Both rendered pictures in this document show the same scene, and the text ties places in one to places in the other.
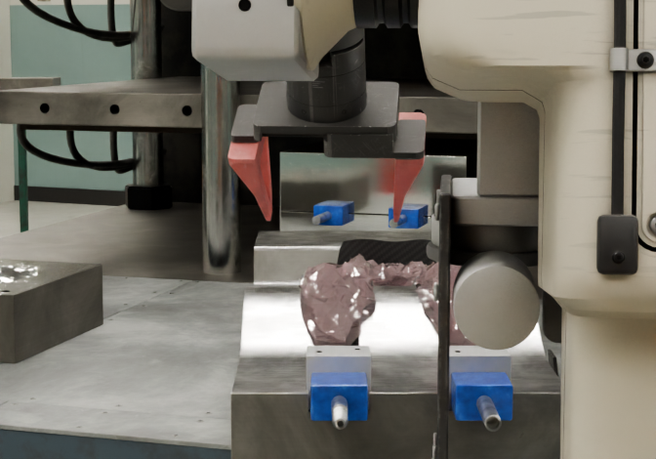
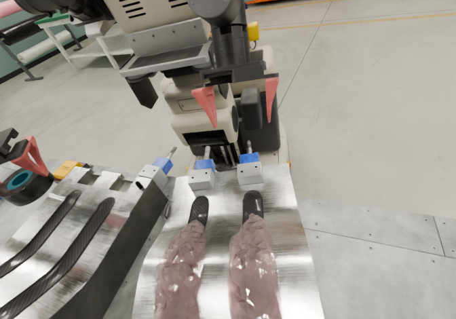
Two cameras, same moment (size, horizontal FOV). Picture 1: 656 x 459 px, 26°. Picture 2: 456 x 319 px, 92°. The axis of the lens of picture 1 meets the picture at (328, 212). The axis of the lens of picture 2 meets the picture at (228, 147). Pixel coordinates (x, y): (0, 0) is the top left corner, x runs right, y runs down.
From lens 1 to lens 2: 1.39 m
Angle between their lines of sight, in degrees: 128
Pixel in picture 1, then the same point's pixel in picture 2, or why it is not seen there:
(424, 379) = (220, 186)
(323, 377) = (254, 159)
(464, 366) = (206, 170)
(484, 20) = not seen: outside the picture
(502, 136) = (200, 28)
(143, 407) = (355, 245)
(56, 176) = not seen: outside the picture
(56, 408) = (402, 241)
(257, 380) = (281, 178)
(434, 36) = not seen: outside the picture
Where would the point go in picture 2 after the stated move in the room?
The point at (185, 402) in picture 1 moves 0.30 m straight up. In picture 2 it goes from (336, 256) to (378, 124)
